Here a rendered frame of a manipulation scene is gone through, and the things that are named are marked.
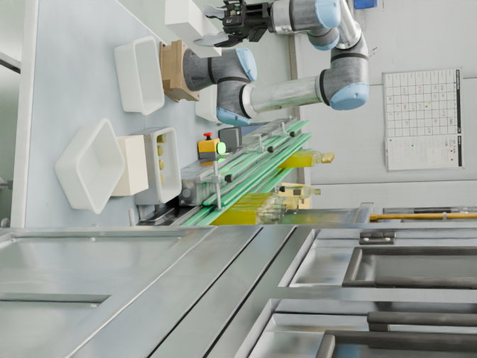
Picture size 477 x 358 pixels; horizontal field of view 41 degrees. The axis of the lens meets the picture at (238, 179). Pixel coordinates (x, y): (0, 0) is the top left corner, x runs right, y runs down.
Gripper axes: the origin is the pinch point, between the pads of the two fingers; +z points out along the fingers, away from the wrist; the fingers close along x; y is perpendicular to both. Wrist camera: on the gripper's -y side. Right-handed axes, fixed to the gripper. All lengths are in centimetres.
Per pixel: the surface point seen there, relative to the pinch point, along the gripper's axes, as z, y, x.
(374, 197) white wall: 18, -666, -41
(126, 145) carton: 26.6, -15.0, 25.6
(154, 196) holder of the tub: 28, -36, 37
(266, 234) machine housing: -26, 33, 54
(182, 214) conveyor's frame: 22, -47, 42
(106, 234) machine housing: 7, 30, 53
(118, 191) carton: 30, -18, 38
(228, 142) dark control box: 30, -117, 3
